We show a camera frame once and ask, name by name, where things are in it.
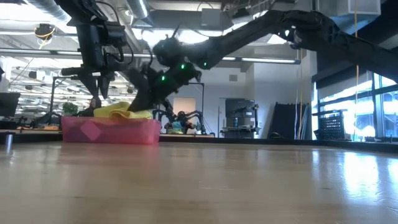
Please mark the silver metal post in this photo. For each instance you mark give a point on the silver metal post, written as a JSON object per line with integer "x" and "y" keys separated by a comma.
{"x": 8, "y": 142}

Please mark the person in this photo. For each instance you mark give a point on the person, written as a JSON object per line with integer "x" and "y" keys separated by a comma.
{"x": 180, "y": 123}
{"x": 91, "y": 107}

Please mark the green potted plant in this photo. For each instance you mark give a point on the green potted plant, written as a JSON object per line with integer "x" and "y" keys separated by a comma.
{"x": 70, "y": 108}

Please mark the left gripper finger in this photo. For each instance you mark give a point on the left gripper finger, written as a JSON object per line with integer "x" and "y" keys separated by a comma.
{"x": 104, "y": 85}
{"x": 91, "y": 85}

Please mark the grey ceiling box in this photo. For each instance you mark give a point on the grey ceiling box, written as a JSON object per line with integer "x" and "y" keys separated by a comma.
{"x": 211, "y": 17}

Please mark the pale door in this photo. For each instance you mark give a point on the pale door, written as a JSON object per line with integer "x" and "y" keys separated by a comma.
{"x": 184, "y": 104}

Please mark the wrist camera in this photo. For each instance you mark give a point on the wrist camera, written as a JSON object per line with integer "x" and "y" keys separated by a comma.
{"x": 115, "y": 34}
{"x": 186, "y": 73}

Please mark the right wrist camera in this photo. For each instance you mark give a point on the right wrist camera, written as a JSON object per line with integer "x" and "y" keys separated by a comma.
{"x": 186, "y": 73}

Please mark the black square object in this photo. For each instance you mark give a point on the black square object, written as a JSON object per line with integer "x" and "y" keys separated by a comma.
{"x": 8, "y": 104}

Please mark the black aluminium table frame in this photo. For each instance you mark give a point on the black aluminium table frame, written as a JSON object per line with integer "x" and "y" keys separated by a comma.
{"x": 280, "y": 141}

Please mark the black mesh crate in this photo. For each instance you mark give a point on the black mesh crate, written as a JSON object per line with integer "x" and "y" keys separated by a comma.
{"x": 331, "y": 126}

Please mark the silver ventilation duct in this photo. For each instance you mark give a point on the silver ventilation duct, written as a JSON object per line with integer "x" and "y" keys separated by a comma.
{"x": 138, "y": 7}

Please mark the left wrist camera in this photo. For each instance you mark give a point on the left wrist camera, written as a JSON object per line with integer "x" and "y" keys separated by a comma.
{"x": 115, "y": 34}

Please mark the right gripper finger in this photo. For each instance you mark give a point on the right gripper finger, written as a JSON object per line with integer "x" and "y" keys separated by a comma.
{"x": 160, "y": 104}
{"x": 140, "y": 90}

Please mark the black gantry frame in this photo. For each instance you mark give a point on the black gantry frame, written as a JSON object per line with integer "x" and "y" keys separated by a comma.
{"x": 202, "y": 105}
{"x": 52, "y": 93}

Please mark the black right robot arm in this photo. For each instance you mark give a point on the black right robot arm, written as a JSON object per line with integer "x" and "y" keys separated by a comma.
{"x": 295, "y": 34}

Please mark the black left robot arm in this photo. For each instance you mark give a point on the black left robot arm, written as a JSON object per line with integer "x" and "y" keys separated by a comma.
{"x": 81, "y": 11}

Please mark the pink plastic bin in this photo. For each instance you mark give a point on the pink plastic bin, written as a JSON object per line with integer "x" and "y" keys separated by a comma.
{"x": 118, "y": 130}

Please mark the black background robot arm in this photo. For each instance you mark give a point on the black background robot arm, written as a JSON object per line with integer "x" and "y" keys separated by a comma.
{"x": 46, "y": 119}
{"x": 199, "y": 119}
{"x": 163, "y": 116}

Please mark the yellow microfiber towel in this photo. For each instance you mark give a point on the yellow microfiber towel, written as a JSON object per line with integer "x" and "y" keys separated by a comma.
{"x": 124, "y": 112}

